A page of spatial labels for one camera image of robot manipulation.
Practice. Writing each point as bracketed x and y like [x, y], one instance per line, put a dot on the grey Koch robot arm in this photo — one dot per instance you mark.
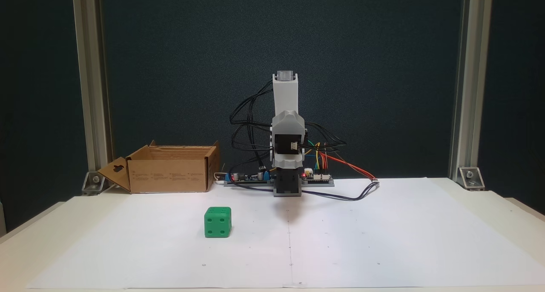
[285, 96]

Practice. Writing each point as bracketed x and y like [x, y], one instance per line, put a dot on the open cardboard box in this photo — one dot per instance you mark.
[168, 175]

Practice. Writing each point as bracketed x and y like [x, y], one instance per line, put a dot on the metal corner bracket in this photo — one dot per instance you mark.
[94, 182]
[471, 178]

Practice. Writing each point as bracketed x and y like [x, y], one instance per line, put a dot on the aluminium frame post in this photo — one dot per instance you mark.
[91, 70]
[471, 70]

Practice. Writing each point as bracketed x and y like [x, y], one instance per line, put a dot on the blue circuit board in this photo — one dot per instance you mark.
[249, 179]

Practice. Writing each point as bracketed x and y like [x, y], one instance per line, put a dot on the green dice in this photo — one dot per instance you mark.
[218, 223]

